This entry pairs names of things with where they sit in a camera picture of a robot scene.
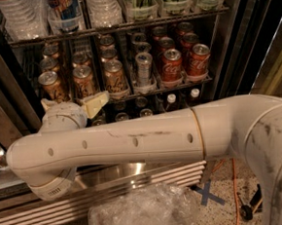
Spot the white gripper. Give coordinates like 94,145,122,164
39,91,110,133

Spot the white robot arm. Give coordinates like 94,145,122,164
6,94,282,225

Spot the second row left orange can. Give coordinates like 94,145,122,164
39,57,60,74

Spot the front left blue can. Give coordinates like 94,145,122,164
115,112,129,122

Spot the second row right orange can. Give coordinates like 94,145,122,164
100,48,118,62

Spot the stainless steel fridge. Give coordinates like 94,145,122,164
0,0,277,225

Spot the front right blue can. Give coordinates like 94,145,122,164
139,108,153,117

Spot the silver slim can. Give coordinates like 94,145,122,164
135,52,153,87

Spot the blue energy drink can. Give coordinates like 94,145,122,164
48,0,82,33

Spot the front left red cola can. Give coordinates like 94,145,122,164
161,49,182,82

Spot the red cola can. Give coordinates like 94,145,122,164
187,43,211,77
161,49,182,82

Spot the second row left cola can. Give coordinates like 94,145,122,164
157,36,176,56

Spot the second row cola can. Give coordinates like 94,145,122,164
157,36,176,56
180,32,198,55

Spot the front right red cola can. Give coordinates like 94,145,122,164
187,43,211,77

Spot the second row right cola can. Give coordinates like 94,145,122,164
180,32,198,55

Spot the open glass fridge door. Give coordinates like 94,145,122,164
206,0,282,100

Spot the left dark juice bottle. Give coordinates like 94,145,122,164
165,94,179,111

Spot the dark juice bottle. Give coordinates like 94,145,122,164
165,94,179,111
187,88,200,107

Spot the right dark juice bottle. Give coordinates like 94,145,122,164
187,88,200,107

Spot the clear bubble wrap bundle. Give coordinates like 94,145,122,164
88,184,197,225

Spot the blue tape cross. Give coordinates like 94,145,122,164
194,181,226,206

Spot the orange power cable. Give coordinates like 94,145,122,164
210,157,242,225

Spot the yellow black cart frame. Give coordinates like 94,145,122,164
238,185,263,221

